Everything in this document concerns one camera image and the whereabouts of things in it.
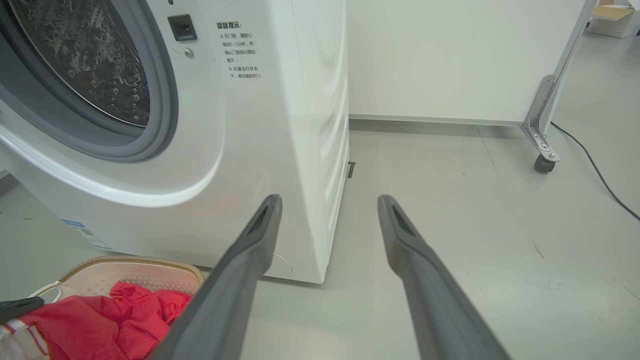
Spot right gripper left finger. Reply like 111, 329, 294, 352
150, 194, 283, 360

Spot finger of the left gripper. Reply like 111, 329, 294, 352
0, 297, 45, 325

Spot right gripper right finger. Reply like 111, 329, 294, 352
377, 195, 511, 360

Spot red garment with white trim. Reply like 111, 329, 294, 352
0, 281, 192, 360

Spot cream perforated laundry basket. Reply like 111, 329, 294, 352
27, 256, 206, 360

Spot white washing machine body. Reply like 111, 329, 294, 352
0, 0, 351, 285

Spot black door lock socket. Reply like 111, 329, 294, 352
167, 14, 197, 42

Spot round drain filter cover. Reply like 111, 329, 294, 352
272, 252, 293, 276

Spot blue energy label sticker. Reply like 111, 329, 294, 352
62, 219, 113, 251

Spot white partition panel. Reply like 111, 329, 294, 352
346, 0, 586, 126

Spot steel washer drum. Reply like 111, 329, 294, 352
7, 0, 151, 128

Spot cardboard box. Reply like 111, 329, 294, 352
587, 0, 640, 39

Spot black floor power cable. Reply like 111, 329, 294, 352
550, 121, 640, 222

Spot metal partition leg bracket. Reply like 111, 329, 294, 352
521, 0, 598, 163

